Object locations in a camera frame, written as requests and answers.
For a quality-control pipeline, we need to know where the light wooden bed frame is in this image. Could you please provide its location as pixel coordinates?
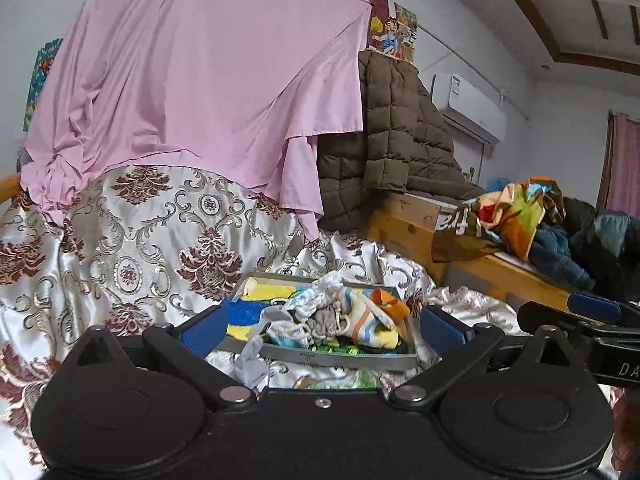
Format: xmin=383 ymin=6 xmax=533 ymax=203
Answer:
xmin=367 ymin=192 xmax=601 ymax=322

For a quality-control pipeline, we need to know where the beige drawstring bag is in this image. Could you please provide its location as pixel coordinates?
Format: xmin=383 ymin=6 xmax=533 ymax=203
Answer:
xmin=280 ymin=300 xmax=352 ymax=346

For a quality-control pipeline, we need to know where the blue jacket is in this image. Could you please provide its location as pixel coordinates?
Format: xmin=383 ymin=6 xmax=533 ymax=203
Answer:
xmin=529 ymin=222 xmax=597 ymax=292

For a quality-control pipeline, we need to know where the brown quilted jacket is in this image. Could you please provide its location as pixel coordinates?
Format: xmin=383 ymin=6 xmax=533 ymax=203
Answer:
xmin=316 ymin=49 xmax=484 ymax=235

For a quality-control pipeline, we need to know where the floral satin blanket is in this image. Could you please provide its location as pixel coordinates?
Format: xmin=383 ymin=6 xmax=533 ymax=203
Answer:
xmin=0 ymin=164 xmax=531 ymax=467

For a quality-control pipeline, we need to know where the colourful printed cloth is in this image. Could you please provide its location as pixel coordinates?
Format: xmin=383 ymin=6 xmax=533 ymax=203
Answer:
xmin=431 ymin=176 xmax=567 ymax=264

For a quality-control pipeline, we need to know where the white knitted cloth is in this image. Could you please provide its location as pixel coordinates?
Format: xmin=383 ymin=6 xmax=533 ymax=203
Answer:
xmin=287 ymin=272 xmax=347 ymax=311

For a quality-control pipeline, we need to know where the yellow blue printed cloth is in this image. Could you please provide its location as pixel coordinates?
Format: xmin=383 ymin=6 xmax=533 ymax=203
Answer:
xmin=224 ymin=280 xmax=312 ymax=344

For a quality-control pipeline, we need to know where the pink curtain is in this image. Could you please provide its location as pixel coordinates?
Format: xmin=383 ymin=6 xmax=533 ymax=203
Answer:
xmin=597 ymin=110 xmax=640 ymax=212

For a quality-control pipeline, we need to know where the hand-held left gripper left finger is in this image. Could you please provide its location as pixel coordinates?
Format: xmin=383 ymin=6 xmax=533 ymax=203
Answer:
xmin=65 ymin=304 xmax=259 ymax=408

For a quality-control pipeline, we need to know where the cartoon wall poster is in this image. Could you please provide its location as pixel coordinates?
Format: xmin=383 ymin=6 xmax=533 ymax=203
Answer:
xmin=367 ymin=0 xmax=419 ymax=64

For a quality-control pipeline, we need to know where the striped towel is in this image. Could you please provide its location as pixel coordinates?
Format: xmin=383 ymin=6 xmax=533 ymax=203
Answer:
xmin=345 ymin=287 xmax=402 ymax=349

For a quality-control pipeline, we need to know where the pink bed sheet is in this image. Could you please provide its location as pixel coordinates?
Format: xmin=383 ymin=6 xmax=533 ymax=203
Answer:
xmin=20 ymin=0 xmax=374 ymax=242

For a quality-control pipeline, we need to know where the bag of green pieces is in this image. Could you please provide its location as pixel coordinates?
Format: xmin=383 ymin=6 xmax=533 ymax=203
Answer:
xmin=312 ymin=340 xmax=401 ymax=357

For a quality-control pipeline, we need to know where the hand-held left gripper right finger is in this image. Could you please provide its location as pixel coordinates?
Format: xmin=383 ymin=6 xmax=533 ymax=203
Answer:
xmin=390 ymin=305 xmax=587 ymax=408

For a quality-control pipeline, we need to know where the grey plastic bag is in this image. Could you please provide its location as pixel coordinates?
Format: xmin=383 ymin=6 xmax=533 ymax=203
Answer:
xmin=235 ymin=307 xmax=297 ymax=392

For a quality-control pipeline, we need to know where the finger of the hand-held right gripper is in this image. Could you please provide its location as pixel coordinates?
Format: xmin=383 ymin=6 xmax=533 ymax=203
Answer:
xmin=567 ymin=292 xmax=640 ymax=327
xmin=517 ymin=301 xmax=603 ymax=350

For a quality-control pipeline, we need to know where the person's right hand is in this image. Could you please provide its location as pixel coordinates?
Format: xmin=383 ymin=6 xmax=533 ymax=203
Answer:
xmin=611 ymin=392 xmax=640 ymax=468

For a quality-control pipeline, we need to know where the grey box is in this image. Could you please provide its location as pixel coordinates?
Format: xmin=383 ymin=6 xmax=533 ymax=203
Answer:
xmin=215 ymin=272 xmax=422 ymax=372

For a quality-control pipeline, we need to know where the white air conditioner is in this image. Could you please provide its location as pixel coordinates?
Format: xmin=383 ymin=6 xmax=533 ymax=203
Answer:
xmin=430 ymin=72 xmax=509 ymax=144

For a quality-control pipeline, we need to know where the dark jacket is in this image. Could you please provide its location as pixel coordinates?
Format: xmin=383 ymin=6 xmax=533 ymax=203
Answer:
xmin=562 ymin=197 xmax=640 ymax=304

